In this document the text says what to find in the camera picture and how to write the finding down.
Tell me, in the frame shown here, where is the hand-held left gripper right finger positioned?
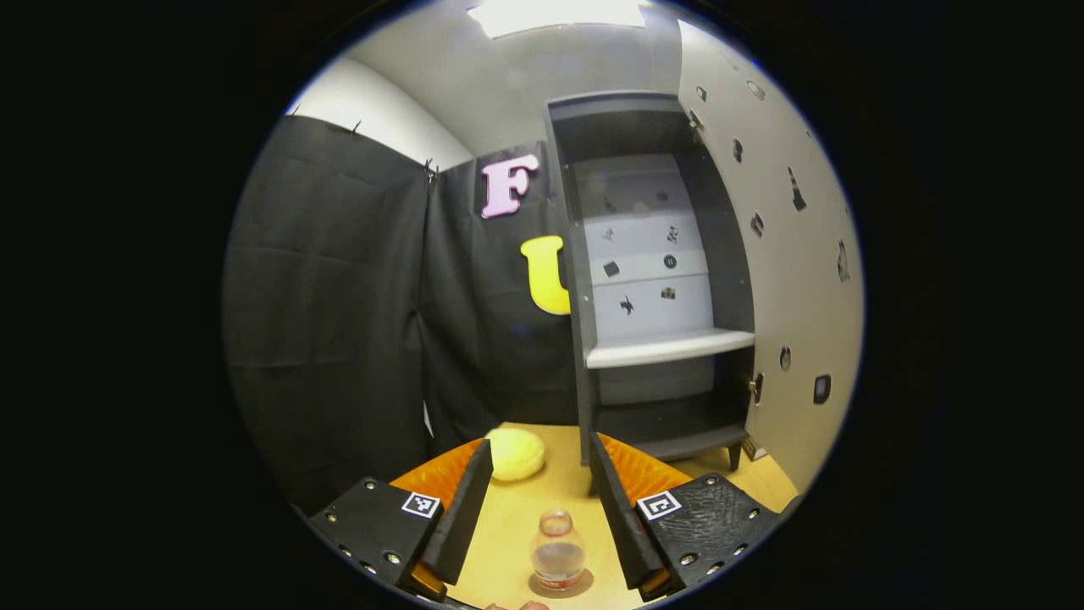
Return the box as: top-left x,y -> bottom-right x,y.
590,432 -> 784,602

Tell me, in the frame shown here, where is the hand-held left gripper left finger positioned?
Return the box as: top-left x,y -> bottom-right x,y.
307,438 -> 494,602

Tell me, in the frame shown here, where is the clear plastic bottle red label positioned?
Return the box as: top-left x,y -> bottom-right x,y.
531,509 -> 587,591

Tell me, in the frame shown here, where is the brown round coaster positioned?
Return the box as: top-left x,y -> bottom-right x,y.
528,568 -> 594,600

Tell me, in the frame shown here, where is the grey cabinet door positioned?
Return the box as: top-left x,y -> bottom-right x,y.
677,19 -> 866,494

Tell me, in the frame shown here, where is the white cabinet shelf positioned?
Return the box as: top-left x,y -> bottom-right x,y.
584,328 -> 756,369

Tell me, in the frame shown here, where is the dark grey cabinet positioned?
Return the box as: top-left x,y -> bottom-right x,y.
545,91 -> 759,496

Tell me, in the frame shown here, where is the yellow ball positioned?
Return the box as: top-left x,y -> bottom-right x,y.
484,426 -> 546,482

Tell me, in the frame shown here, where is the black backdrop cloth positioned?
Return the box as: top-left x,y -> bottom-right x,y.
222,114 -> 585,513

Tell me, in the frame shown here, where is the large ceiling light panel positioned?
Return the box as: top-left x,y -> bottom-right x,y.
467,0 -> 649,39

